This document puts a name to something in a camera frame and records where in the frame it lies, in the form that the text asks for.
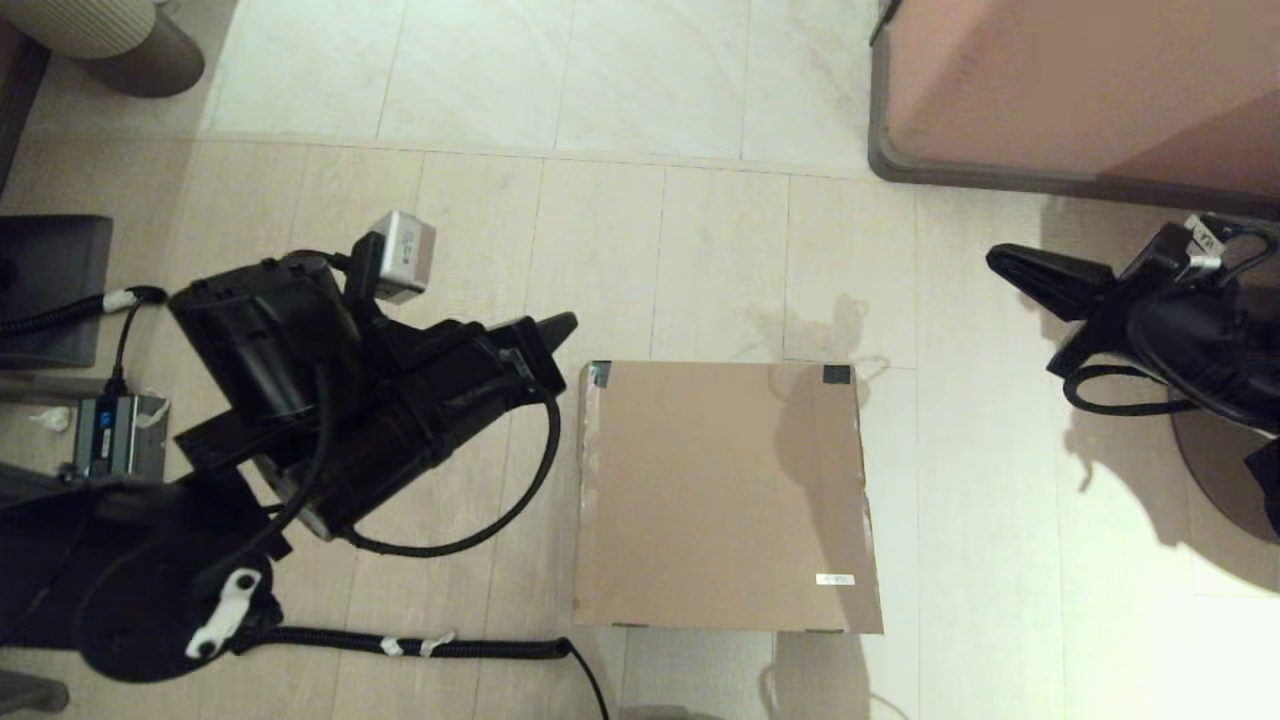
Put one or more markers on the pink sofa with grey base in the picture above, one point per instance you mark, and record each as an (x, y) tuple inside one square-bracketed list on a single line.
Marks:
[(1080, 80)]

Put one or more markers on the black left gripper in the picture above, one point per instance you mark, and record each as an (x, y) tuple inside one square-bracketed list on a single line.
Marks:
[(430, 400)]

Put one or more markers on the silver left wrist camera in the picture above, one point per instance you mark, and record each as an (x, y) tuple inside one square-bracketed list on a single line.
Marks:
[(405, 255)]

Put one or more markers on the dark grey square block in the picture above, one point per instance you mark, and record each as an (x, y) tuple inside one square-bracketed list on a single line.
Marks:
[(50, 250)]

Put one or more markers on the grey-brown furniture foot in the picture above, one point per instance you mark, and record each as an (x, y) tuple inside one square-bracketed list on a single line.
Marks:
[(30, 692)]

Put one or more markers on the round brown table base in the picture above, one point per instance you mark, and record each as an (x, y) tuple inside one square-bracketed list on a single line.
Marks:
[(1230, 490)]

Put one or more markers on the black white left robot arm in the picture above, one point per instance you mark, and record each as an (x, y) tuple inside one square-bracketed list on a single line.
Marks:
[(250, 330)]

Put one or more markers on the striped beige round pouf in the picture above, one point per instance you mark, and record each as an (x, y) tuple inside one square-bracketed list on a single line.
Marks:
[(90, 25)]

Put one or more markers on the crumpled white paper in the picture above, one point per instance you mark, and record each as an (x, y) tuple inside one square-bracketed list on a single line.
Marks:
[(52, 419)]

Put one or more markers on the grey power supply unit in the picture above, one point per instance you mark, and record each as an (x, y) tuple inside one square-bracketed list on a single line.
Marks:
[(115, 440)]

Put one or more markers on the brown cardboard shoe box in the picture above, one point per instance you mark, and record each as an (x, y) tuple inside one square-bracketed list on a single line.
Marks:
[(720, 500)]

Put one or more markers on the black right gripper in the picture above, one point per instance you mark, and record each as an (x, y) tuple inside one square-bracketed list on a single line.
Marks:
[(1200, 330)]

